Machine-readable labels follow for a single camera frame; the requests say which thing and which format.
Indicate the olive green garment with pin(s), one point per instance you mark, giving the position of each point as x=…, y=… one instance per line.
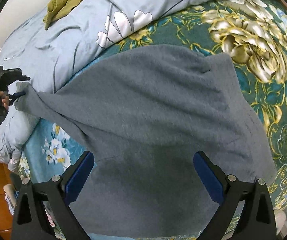
x=66, y=2

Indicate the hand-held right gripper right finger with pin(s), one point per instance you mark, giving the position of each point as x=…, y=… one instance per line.
x=208, y=177

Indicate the teal floral bed sheet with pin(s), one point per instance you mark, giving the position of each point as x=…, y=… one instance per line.
x=258, y=85

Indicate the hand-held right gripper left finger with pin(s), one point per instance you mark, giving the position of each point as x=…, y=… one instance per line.
x=79, y=177

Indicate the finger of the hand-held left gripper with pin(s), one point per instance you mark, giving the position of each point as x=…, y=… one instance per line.
x=17, y=95
x=24, y=77

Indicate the grey fleece garment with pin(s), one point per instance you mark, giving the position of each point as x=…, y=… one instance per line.
x=146, y=105

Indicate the light blue floral duvet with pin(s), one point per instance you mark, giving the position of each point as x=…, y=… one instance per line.
x=83, y=30

